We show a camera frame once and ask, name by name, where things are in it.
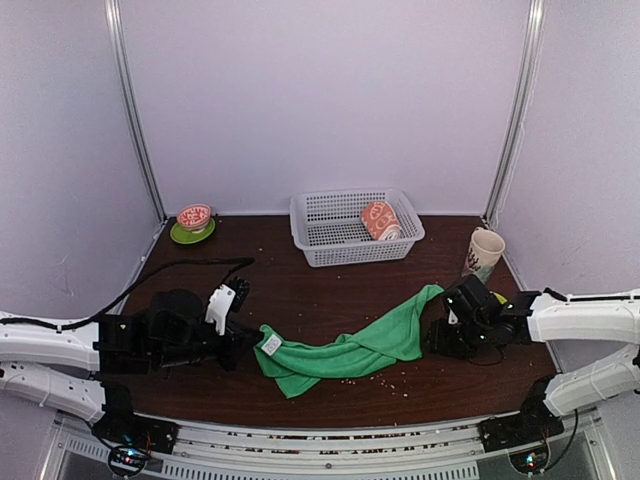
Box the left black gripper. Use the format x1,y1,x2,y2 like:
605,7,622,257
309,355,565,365
153,317,262,372

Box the white plastic mesh basket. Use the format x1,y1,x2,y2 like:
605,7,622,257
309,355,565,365
289,188,425,268

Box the aluminium front rail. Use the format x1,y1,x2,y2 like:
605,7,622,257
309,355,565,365
52,394,609,480

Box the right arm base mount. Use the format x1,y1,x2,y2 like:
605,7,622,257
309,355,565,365
478,413,564,476

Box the lime green bowl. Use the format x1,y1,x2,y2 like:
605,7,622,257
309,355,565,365
493,292,508,305

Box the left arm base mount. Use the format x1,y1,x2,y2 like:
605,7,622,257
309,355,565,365
87,415,180,479

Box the green saucer plate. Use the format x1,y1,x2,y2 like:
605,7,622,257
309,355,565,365
170,218,216,245

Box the ceramic mug floral pattern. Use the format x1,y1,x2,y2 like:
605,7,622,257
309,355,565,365
461,227,506,284

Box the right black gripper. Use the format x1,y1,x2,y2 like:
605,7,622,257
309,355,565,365
420,318,491,360

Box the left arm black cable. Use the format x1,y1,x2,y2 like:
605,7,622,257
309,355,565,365
0,257,256,331

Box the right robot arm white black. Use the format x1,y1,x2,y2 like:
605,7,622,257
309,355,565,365
425,275,639,442

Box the red patterned small bowl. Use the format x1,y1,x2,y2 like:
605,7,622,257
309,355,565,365
177,204,212,233

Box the left aluminium frame post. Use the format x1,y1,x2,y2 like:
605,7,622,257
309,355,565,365
104,0,168,223

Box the right aluminium frame post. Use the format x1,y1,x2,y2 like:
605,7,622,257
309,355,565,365
483,0,546,229

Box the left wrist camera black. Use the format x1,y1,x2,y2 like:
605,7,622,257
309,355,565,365
204,277,250,336

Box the orange rabbit pattern towel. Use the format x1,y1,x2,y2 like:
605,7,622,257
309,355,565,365
360,201,402,241

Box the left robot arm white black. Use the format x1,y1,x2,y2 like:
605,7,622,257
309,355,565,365
1,286,262,444

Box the aluminium frame post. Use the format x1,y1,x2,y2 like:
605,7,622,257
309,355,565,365
483,0,546,229
104,0,168,223

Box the green microfiber towel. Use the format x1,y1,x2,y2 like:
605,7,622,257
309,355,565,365
253,285,444,399

